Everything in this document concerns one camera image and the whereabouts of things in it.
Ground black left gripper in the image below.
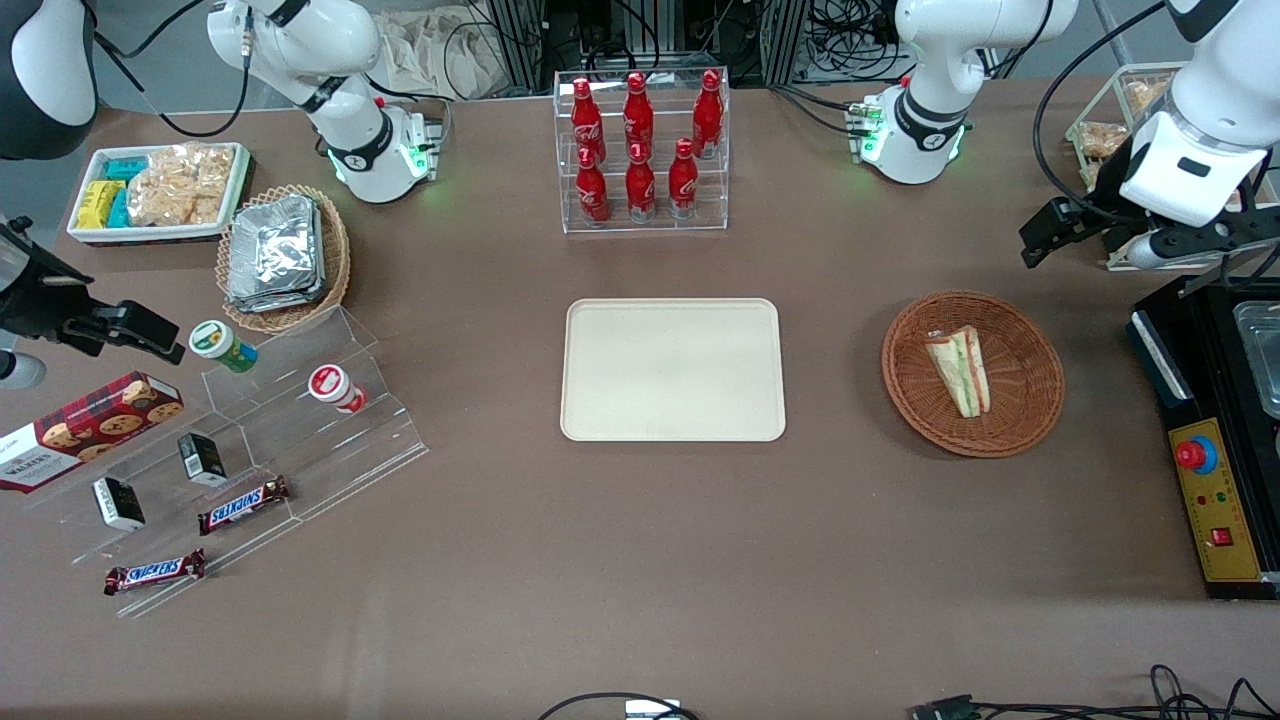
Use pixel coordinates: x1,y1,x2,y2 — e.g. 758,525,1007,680
1019,196,1280,269

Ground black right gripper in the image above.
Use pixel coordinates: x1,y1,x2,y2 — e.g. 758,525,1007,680
0,216,188,364

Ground triangle sandwich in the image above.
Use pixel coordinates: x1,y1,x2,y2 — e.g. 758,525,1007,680
923,324,993,420

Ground white rectangular snack tray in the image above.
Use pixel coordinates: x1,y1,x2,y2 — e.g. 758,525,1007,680
66,142,255,247

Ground round brown wicker basket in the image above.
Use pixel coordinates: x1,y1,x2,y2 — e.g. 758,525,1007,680
881,290,1066,459

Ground oval light wicker basket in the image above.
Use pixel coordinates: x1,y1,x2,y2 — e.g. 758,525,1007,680
215,184,352,335

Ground beige plastic tray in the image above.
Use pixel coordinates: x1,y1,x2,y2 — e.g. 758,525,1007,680
560,297,787,443

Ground red tartan cookie box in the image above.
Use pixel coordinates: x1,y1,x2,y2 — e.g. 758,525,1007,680
0,370,186,494

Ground green lidded snack cup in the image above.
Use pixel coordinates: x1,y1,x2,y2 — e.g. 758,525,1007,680
188,319,260,375

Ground yellow snack pack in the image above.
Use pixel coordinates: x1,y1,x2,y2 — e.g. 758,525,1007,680
76,179,127,230

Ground small black box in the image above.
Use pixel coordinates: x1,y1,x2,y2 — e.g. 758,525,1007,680
177,431,229,488
92,476,147,532

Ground clear bag of crackers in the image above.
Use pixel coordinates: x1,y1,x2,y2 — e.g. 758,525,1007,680
126,142,237,228

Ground silver foil pack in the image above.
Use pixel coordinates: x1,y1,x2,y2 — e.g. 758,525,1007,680
230,194,323,293
226,280,327,314

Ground brown snickers bar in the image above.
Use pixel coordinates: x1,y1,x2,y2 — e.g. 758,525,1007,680
103,548,207,597
197,475,292,536

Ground black appliance with yellow panel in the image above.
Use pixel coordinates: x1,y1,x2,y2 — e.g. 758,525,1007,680
1126,270,1280,602

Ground red lidded snack cup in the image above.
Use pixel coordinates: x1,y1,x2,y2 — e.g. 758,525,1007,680
307,364,368,415

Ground clear acrylic stepped display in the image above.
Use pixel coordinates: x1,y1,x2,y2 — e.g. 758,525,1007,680
24,305,431,620

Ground steel pan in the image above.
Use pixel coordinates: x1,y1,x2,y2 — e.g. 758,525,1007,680
1233,299,1280,419

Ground red emergency stop button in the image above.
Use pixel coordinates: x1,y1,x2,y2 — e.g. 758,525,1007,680
1175,435,1220,476

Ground red cola bottle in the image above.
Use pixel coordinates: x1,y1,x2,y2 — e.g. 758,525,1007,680
667,137,700,220
622,71,656,161
692,69,725,160
575,146,611,227
571,77,607,167
625,142,658,224

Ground clear acrylic bottle rack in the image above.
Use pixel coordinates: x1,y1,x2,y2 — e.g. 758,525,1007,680
553,66,731,235

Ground beige cloth bag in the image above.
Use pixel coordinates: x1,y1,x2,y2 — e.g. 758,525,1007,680
378,4,513,102

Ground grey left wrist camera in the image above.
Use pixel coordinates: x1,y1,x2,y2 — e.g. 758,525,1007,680
1127,232,1217,273

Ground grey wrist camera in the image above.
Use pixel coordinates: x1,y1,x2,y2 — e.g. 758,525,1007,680
1127,232,1217,273
0,349,47,391

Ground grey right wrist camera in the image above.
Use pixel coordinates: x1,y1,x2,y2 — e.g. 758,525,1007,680
0,349,47,391

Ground white wire rack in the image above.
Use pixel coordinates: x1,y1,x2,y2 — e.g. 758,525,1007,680
1064,62,1280,273

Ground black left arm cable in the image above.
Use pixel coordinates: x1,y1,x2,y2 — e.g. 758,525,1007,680
1032,0,1181,223

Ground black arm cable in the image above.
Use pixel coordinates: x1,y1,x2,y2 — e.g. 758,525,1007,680
1032,0,1181,223
80,0,253,139

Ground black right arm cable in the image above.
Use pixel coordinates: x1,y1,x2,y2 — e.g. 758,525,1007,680
80,0,253,139

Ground black background cable bundle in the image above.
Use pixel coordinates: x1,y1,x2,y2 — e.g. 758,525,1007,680
808,0,906,83

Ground aluminium frame post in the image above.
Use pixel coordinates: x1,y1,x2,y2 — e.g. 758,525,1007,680
488,0,547,93
758,0,813,87

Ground black tangled cables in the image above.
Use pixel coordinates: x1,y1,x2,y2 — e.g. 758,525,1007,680
972,664,1280,720

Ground black looped cable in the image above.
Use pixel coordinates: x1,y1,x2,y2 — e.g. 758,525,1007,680
538,691,703,720

